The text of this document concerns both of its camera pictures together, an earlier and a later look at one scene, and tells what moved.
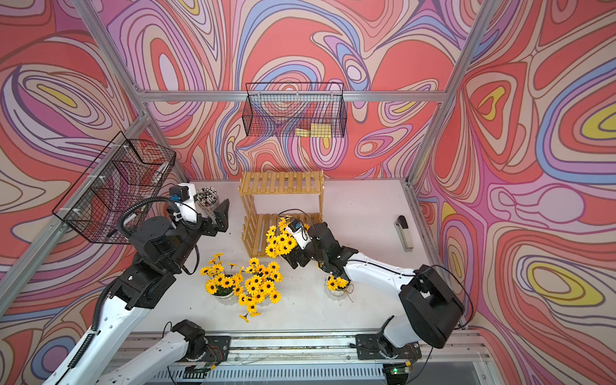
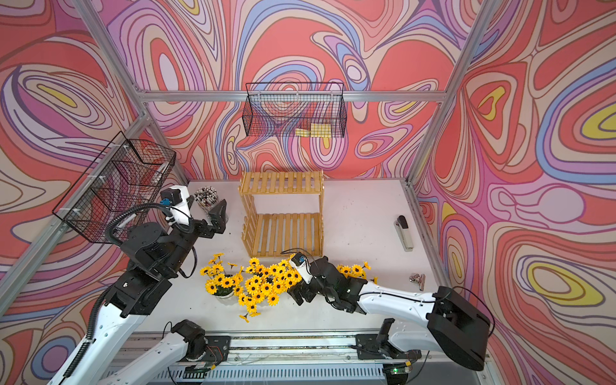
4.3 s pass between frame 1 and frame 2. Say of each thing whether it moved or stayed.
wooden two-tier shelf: stayed
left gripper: stayed
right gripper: moved
